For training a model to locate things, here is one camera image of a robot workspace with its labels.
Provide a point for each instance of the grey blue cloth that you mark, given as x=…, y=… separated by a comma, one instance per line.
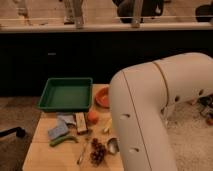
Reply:
x=67, y=118

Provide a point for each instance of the small metal cup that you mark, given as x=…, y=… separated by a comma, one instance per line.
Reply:
x=112, y=146

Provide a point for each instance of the blue sponge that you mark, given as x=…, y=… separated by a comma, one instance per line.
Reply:
x=59, y=130

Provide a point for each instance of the green plastic tray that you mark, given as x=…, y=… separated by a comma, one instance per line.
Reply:
x=66, y=95

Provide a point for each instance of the green pea pod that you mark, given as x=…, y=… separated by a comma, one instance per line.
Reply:
x=62, y=139

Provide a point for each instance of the orange fruit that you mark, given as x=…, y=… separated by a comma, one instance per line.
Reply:
x=93, y=117

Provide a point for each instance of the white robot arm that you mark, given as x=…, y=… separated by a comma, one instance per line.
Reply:
x=139, y=93

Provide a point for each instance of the orange bowl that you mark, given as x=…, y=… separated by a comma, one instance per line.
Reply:
x=101, y=98

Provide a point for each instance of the wooden block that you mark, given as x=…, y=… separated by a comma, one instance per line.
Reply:
x=81, y=123

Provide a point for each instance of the black chair leg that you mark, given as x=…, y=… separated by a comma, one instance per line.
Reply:
x=19, y=131

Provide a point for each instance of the bunch of red grapes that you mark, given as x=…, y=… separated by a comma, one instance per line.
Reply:
x=98, y=152

